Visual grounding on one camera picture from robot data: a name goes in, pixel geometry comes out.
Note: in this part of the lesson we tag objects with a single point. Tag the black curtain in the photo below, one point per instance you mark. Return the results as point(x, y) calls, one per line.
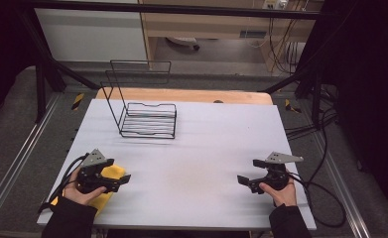
point(370, 92)

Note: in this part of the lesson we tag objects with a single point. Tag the person's right hand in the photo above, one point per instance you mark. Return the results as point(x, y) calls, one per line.
point(284, 195)

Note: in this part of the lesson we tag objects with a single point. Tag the white power strip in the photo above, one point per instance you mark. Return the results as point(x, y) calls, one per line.
point(275, 4)

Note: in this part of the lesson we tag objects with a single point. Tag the yellow cloth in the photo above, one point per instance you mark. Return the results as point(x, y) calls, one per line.
point(114, 171)

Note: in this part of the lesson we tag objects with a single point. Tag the aluminium floor rail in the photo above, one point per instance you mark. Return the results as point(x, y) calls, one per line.
point(342, 185)
point(16, 160)

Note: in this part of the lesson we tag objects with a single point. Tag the yellow black tape strip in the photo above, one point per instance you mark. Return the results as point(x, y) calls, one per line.
point(77, 101)
point(292, 106)

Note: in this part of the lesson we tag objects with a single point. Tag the white cabinet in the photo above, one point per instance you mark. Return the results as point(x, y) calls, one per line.
point(92, 34)

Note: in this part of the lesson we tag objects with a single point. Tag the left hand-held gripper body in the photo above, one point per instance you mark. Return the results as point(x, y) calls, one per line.
point(89, 175)

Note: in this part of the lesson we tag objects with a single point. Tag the black metal frame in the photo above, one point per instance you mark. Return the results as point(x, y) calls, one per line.
point(181, 9)

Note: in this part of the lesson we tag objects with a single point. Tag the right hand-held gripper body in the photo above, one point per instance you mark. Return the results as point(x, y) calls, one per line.
point(276, 173)

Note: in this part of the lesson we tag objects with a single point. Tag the person's left hand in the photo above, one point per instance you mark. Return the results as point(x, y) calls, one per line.
point(79, 194)

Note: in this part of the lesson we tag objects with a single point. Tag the white table board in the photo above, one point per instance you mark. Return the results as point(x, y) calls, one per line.
point(198, 155)

